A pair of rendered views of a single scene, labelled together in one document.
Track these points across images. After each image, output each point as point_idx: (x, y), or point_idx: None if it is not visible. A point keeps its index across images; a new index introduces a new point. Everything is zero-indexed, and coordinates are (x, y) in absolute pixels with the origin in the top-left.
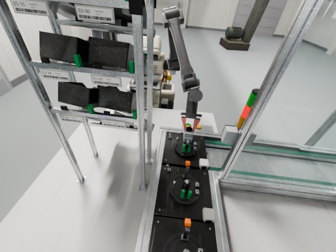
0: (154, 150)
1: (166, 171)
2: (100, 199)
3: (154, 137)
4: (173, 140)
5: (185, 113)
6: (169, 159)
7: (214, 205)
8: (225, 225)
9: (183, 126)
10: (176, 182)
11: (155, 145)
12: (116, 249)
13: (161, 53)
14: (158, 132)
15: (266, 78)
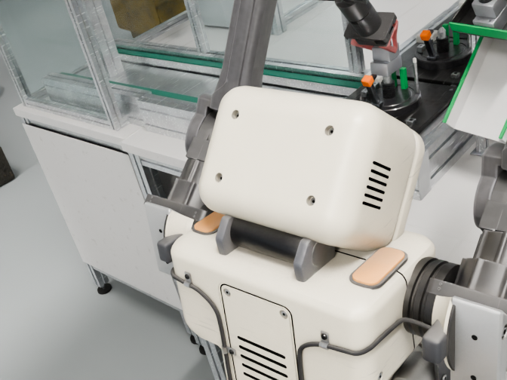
0: (457, 170)
1: (462, 76)
2: None
3: (436, 202)
4: (406, 118)
5: (387, 12)
6: (442, 90)
7: (407, 49)
8: (410, 37)
9: (395, 39)
10: (454, 55)
11: (446, 180)
12: None
13: (205, 228)
14: (415, 215)
15: None
